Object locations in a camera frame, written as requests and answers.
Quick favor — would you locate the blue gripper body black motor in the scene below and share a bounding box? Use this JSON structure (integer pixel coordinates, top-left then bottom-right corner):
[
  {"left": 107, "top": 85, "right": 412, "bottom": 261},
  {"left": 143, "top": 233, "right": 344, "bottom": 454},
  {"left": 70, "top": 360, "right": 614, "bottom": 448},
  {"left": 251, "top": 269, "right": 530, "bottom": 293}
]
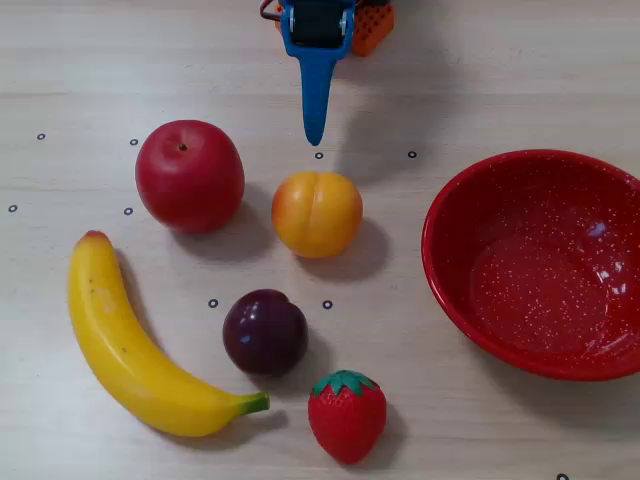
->
[{"left": 291, "top": 0, "right": 347, "bottom": 48}]

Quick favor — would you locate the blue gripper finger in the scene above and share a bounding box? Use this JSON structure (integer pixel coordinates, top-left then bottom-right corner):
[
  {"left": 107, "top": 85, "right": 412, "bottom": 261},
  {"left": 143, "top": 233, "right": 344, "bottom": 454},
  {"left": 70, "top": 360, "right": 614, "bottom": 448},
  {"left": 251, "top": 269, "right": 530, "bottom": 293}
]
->
[{"left": 278, "top": 0, "right": 357, "bottom": 147}]

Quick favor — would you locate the orange yellow plastic peach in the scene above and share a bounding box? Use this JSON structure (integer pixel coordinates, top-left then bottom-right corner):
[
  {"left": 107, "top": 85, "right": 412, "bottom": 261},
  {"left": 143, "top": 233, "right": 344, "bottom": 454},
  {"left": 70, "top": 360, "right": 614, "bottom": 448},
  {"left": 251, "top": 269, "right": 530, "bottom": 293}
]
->
[{"left": 271, "top": 170, "right": 364, "bottom": 260}]

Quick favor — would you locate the orange robot arm base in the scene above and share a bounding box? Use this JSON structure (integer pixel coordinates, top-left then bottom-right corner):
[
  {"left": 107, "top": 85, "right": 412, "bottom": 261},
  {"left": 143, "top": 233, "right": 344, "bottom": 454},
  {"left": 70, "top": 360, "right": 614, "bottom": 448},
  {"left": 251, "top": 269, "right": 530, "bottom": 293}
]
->
[{"left": 349, "top": 3, "right": 396, "bottom": 57}]

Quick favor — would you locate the red speckled enamel bowl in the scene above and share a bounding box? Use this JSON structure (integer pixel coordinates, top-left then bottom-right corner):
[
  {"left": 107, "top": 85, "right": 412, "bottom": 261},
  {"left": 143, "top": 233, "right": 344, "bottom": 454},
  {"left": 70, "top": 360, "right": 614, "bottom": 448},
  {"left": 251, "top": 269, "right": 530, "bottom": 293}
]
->
[{"left": 421, "top": 148, "right": 640, "bottom": 382}]

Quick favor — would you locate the red plastic apple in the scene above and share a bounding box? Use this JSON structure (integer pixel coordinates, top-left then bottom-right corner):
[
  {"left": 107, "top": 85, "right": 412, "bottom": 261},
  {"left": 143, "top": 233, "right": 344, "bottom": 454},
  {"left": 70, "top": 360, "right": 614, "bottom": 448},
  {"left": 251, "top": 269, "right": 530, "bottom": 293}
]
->
[{"left": 134, "top": 119, "right": 246, "bottom": 235}]

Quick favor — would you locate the dark purple plastic plum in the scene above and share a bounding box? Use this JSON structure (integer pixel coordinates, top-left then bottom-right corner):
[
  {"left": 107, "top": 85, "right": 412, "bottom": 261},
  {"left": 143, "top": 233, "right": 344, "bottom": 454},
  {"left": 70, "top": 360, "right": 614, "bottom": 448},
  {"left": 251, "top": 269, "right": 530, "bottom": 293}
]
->
[{"left": 222, "top": 288, "right": 310, "bottom": 376}]

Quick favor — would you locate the yellow plastic banana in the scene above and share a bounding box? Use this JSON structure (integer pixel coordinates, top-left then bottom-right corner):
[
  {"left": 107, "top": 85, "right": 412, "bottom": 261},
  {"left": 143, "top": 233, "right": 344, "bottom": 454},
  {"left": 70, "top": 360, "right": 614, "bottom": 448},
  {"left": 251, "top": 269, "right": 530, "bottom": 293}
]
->
[{"left": 67, "top": 230, "right": 271, "bottom": 438}]

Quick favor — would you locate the red plastic strawberry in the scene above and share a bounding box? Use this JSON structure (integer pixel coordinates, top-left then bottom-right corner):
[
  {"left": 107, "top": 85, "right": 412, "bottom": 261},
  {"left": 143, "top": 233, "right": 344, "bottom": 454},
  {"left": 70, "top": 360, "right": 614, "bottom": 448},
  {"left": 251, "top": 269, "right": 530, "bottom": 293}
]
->
[{"left": 307, "top": 369, "right": 388, "bottom": 465}]

